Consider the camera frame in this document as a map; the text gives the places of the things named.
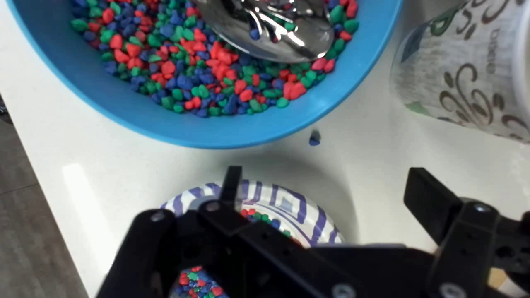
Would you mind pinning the coloured pebbles in bowl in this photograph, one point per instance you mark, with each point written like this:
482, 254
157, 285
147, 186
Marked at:
166, 60

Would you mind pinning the shiny metal spoon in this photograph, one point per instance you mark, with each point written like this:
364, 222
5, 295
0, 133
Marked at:
275, 34

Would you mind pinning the blue plastic bowl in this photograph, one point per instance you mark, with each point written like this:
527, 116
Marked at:
138, 118

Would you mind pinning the coloured pebbles on plate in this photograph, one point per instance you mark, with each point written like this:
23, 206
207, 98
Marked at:
199, 283

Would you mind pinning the patterned paper cup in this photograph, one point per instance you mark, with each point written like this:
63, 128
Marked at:
474, 67

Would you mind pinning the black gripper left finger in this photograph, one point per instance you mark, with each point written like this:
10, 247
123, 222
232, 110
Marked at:
242, 259

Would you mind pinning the blue patterned paper plate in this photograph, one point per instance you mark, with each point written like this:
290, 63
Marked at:
287, 207

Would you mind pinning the small blue pebble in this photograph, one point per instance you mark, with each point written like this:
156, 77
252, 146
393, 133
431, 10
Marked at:
315, 138

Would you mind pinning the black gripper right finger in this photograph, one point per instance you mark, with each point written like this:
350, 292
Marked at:
469, 242

